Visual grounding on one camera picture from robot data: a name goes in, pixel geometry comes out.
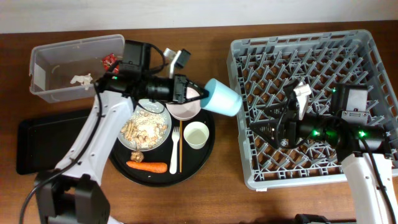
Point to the grey plate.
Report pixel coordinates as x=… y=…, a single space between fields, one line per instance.
x=152 y=107

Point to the wooden chopstick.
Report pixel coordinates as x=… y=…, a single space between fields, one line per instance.
x=180 y=146

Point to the rice pile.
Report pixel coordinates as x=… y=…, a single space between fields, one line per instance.
x=147 y=123

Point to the grey dishwasher rack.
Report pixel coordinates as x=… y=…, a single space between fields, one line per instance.
x=258 y=69

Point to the orange carrot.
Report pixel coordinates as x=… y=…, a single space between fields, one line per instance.
x=155 y=167

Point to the black rectangular tray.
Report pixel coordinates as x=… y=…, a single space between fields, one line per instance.
x=43 y=142

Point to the blue plastic cup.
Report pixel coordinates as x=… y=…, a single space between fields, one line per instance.
x=221 y=99

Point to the white cup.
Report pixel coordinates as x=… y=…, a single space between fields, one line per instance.
x=196 y=134

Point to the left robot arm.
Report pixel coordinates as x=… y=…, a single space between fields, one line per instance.
x=71 y=193

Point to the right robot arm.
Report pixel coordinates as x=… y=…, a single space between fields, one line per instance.
x=362 y=150

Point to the clear plastic bin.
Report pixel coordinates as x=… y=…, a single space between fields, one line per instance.
x=52 y=66

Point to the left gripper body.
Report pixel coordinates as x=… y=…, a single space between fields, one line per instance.
x=163 y=88

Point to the brown walnut piece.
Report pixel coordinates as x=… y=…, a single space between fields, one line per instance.
x=137 y=156

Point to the round black serving tray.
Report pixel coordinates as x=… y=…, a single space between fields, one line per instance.
x=192 y=159

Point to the white tissue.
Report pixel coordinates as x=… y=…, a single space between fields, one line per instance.
x=84 y=80

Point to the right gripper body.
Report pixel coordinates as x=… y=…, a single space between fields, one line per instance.
x=305 y=127

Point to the red snack wrapper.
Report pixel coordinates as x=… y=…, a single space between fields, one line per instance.
x=109 y=61

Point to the white plastic fork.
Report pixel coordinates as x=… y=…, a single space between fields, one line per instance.
x=175 y=140

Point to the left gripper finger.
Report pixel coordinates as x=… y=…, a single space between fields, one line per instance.
x=194 y=99
x=197 y=88

